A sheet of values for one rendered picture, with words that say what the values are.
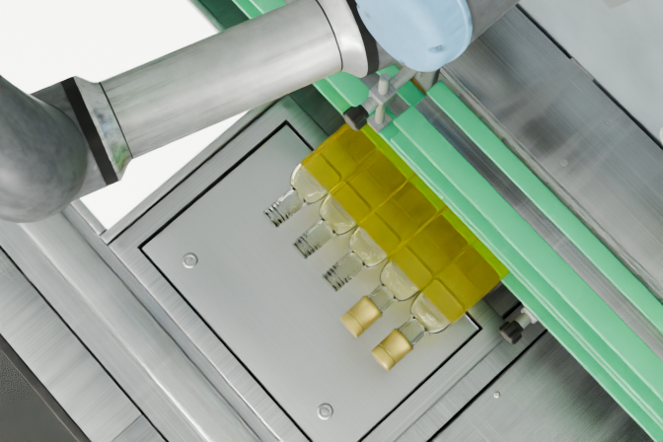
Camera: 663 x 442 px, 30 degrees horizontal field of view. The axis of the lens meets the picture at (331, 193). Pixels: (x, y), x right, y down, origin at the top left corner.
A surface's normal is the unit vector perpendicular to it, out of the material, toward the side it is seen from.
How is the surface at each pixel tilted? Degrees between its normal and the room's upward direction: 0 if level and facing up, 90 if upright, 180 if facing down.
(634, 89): 0
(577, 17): 0
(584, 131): 90
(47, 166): 106
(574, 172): 90
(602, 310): 90
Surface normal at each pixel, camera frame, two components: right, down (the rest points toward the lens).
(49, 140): 0.83, -0.13
